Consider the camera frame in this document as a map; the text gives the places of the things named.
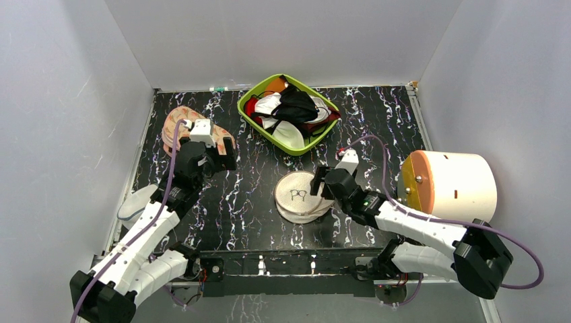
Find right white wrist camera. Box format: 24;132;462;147
335;148;359;176

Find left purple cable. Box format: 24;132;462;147
70;118;189;323

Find green plastic basket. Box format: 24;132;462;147
237;74;341;156

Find white cylindrical drum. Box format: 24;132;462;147
397;150;498;222

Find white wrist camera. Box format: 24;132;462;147
189;118;216;148
335;148;359;176

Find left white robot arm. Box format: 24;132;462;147
70;137;236;322

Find white mesh laundry bag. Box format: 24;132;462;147
273;171;334;224

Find dark red bra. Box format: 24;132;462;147
298;110;341;138

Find orange bra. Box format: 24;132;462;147
263;75;289;97

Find pale green bra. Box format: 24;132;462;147
272;121;305;150

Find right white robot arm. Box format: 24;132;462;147
310;166;513;299

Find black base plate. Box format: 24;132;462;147
158;249;422;299

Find red garment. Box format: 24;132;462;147
244;97;259;116

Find aluminium frame rail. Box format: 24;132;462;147
78;253;502;323

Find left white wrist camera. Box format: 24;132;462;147
189;118;216;148

